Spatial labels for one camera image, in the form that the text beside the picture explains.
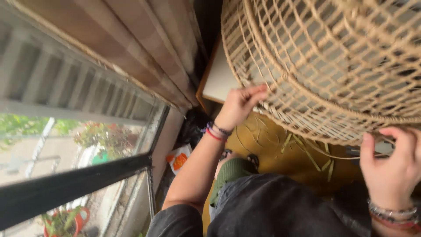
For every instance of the red plant pot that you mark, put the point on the red plant pot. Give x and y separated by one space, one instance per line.
79 222

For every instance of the black sandal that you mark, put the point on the black sandal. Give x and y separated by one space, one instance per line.
253 160
225 154

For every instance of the white wood-edged table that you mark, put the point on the white wood-edged table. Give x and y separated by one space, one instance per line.
218 79

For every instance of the beige checked curtain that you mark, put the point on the beige checked curtain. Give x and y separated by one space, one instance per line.
131 46

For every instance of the person's right hand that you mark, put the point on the person's right hand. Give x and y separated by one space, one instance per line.
391 177

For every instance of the green cane strip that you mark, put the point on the green cane strip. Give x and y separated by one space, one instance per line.
330 170
326 148
285 143
307 154

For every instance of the black window frame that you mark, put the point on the black window frame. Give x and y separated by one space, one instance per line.
72 184

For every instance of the loose rattan strand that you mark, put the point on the loose rattan strand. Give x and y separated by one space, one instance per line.
329 156

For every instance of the person's left fingers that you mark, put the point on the person's left fingers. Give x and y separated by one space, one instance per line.
255 93

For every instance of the large woven rattan basket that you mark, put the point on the large woven rattan basket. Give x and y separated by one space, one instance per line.
315 65

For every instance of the grey slatted window shutter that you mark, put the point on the grey slatted window shutter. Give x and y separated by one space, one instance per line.
65 82

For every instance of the person's left hand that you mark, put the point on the person's left hand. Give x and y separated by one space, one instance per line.
235 108

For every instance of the black plastic bag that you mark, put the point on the black plastic bag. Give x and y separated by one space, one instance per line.
194 128

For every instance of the green ribbed trousers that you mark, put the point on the green ribbed trousers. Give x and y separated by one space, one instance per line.
230 172

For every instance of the orange and white packet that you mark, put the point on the orange and white packet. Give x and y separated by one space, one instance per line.
179 159

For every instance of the flowering balcony plants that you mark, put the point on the flowering balcony plants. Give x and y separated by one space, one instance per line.
105 136

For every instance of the black shirt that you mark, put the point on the black shirt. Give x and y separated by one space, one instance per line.
263 210

